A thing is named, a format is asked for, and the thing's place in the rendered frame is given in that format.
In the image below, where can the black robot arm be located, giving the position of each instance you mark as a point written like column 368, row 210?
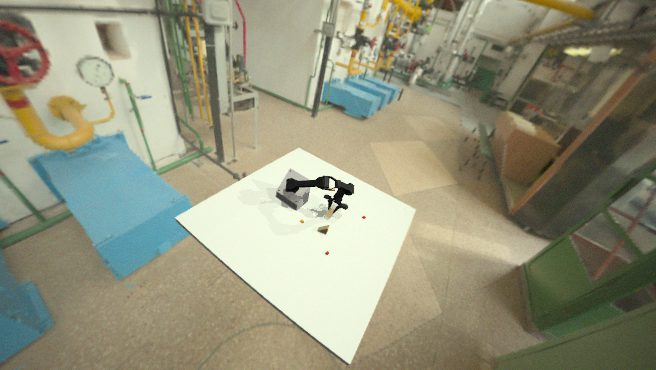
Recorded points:
column 293, row 185

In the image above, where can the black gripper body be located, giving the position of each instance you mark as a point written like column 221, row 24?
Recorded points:
column 337, row 199

